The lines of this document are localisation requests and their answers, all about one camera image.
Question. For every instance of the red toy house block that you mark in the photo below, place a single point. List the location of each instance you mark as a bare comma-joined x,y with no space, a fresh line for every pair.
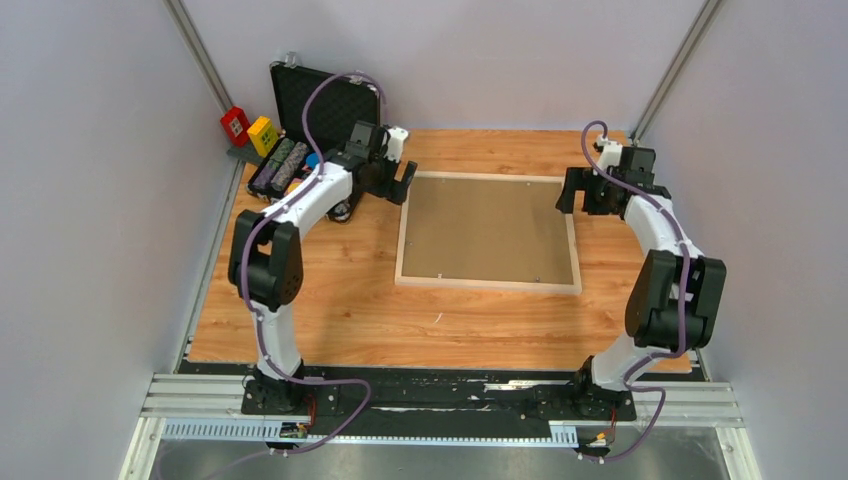
236,125

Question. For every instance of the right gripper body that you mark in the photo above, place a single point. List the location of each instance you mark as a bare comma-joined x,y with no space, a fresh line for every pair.
596,194

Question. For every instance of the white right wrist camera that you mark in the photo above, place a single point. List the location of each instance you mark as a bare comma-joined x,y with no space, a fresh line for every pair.
610,152

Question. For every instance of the blue round chip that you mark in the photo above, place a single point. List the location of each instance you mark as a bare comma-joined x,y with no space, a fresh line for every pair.
311,161

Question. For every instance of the yellow toy house block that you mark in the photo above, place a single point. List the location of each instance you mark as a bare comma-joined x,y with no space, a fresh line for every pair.
263,135

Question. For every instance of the light wooden picture frame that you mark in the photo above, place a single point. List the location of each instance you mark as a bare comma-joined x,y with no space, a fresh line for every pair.
487,285

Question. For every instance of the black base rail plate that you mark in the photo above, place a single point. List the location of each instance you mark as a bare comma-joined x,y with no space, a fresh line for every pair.
426,402

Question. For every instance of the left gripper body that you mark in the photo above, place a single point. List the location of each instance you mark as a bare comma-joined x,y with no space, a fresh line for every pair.
383,179

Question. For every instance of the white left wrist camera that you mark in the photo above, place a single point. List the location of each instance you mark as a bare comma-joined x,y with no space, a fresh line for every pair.
397,138

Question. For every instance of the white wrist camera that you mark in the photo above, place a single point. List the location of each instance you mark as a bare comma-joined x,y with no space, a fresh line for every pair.
610,152
397,138

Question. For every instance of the black poker chip case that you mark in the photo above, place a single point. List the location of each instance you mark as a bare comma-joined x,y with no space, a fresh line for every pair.
329,119

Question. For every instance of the brown backing board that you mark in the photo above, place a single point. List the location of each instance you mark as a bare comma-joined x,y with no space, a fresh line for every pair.
487,228

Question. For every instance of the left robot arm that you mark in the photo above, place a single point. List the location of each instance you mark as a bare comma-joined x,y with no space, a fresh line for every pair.
266,263

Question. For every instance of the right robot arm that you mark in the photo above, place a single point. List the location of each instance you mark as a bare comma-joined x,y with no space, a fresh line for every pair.
674,303

